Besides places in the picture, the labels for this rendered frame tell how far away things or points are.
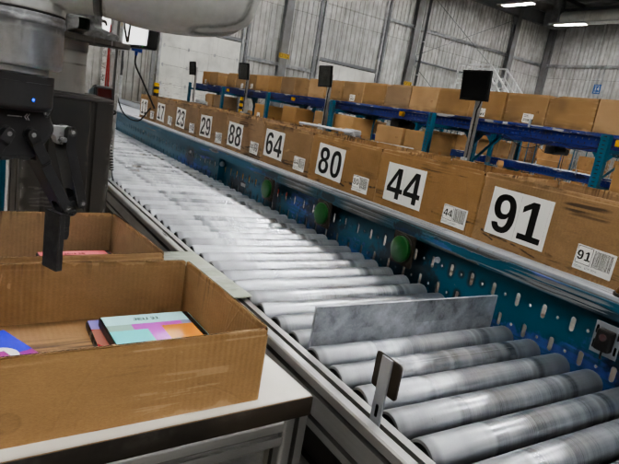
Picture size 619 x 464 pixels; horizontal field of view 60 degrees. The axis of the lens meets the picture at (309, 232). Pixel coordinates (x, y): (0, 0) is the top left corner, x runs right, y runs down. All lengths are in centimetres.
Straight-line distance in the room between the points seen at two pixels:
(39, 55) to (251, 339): 39
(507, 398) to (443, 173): 69
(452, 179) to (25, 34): 106
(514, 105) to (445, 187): 574
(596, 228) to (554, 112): 564
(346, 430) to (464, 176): 80
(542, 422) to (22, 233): 96
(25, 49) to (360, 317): 66
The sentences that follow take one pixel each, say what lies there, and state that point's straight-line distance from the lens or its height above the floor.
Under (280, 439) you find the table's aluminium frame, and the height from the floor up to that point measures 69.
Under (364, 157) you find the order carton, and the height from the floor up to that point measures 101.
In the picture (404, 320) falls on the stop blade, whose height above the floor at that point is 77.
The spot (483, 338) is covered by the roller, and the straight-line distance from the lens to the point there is 115.
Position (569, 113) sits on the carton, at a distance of 670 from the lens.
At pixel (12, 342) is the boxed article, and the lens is 77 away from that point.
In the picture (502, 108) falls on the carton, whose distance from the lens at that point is 722.
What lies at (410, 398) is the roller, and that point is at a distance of 85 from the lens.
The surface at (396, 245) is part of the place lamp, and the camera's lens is 144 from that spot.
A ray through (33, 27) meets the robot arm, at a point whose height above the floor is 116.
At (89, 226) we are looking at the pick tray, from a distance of 120.
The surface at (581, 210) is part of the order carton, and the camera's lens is 121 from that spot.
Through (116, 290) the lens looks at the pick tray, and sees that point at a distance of 90.
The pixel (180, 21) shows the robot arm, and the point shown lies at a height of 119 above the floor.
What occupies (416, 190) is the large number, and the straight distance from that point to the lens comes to 150.
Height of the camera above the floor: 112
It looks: 12 degrees down
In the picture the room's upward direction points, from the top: 9 degrees clockwise
